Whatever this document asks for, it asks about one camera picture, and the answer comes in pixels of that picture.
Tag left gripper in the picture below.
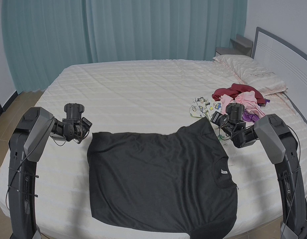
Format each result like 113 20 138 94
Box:
74 117 92 144

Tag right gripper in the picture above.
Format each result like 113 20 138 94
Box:
210 111 228 128

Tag black T-shirt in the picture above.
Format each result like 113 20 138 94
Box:
87 117 238 235

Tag bed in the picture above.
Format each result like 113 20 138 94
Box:
0 26 307 239

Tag white printed pyjamas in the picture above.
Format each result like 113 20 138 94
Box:
188 96 230 120

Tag purple satin garment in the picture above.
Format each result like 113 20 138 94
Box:
243 99 271 123

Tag dark red garment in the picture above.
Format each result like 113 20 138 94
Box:
212 83 266 106

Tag pink garment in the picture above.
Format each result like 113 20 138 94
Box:
219 91 266 118

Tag cream pillow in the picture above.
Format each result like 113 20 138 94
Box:
213 54 288 96

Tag grey bedside table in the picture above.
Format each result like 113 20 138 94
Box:
216 34 253 58

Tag blue-green curtain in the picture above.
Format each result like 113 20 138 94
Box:
85 0 248 62
2 0 94 93

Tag black cable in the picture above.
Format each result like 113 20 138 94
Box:
218 126 235 148

